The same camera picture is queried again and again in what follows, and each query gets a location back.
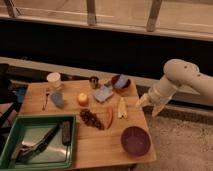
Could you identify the purple bowl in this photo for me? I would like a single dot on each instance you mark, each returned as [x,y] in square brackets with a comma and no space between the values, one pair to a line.
[135,141]

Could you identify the dark brush block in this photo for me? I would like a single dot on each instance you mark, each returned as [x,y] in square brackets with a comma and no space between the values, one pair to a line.
[66,136]

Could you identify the yellow round fruit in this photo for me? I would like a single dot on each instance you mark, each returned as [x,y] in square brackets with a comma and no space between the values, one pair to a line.
[82,99]

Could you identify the red bowl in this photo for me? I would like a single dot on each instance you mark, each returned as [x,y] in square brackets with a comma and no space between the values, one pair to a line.
[124,88]

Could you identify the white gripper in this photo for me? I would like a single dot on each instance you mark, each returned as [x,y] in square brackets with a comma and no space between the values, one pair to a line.
[160,94]

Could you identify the small metal cup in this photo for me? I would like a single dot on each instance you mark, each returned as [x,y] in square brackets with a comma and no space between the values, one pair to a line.
[94,82]

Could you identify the green tray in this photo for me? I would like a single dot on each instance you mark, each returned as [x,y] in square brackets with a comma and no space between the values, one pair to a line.
[28,130]

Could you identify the wooden table board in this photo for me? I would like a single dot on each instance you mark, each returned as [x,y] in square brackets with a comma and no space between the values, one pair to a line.
[95,148]

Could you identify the black tongs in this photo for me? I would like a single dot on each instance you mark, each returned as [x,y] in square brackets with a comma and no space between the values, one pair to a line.
[23,153]

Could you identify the metal fork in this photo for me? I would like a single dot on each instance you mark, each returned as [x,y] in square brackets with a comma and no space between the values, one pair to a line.
[47,93]

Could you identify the white plastic cup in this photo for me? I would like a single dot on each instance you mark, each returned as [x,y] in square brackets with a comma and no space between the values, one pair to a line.
[54,79]

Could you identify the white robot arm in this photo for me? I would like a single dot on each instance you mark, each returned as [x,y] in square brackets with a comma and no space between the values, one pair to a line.
[177,73]

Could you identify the bunch of dark grapes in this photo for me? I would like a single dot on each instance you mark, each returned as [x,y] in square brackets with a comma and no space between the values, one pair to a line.
[91,119]

